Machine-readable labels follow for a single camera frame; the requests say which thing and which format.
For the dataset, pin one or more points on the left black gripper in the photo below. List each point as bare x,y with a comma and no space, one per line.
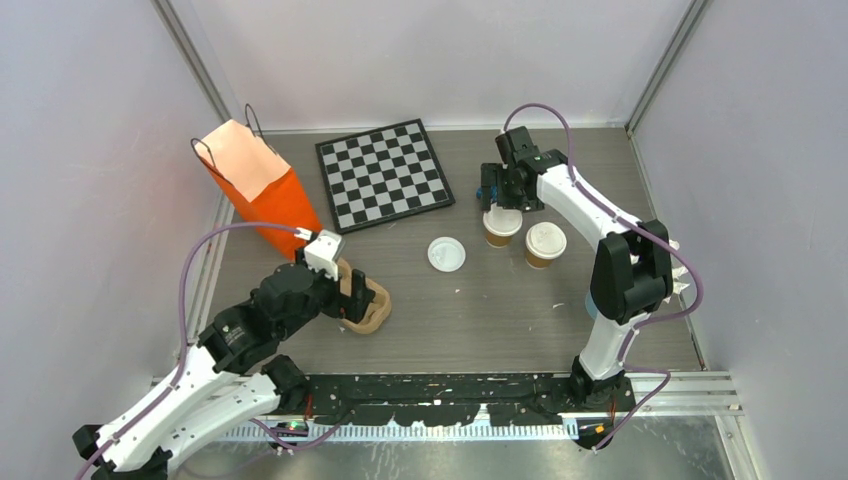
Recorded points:
355,306

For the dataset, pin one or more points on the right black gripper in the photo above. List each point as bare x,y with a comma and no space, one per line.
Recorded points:
493,174

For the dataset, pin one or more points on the white plastic cup lid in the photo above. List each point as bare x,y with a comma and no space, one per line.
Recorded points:
446,254

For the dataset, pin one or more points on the brown paper coffee cup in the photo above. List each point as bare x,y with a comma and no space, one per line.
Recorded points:
536,262

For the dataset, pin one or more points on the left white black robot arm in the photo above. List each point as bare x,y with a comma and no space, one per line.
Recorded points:
232,374

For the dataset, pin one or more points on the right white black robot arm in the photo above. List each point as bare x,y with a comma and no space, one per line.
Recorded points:
632,270

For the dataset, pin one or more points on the brown pulp cup carrier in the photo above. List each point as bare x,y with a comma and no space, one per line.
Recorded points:
379,307

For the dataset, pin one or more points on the black white chessboard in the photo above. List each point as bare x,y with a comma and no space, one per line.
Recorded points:
382,175

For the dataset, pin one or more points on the orange paper bag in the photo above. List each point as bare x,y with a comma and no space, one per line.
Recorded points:
260,184

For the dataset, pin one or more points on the blue straw holder cup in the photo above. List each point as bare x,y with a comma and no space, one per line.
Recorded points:
590,306

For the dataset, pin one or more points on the white paper-wrapped straws bundle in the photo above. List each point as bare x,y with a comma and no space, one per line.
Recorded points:
678,271

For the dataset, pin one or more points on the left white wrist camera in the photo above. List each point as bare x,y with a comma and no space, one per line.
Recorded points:
320,252

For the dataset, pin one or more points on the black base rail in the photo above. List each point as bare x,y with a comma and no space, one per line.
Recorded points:
442,400

